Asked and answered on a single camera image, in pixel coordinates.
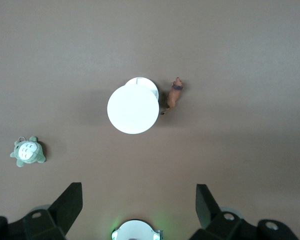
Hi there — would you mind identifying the grey-green Totoro plush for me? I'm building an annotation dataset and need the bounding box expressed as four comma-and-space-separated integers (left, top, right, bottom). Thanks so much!
9, 135, 47, 168

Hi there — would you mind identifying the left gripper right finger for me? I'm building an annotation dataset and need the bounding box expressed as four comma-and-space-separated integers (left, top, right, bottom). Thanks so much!
189, 183, 300, 240

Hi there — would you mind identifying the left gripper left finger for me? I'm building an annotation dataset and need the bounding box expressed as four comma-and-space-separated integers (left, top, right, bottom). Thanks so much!
0, 182, 84, 240

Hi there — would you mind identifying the brown lion statue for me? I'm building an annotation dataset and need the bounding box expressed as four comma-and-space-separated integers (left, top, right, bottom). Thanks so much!
160, 76, 185, 116

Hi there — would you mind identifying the white round desk lamp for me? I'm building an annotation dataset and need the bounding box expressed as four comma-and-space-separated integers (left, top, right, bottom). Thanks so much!
106, 76, 161, 135

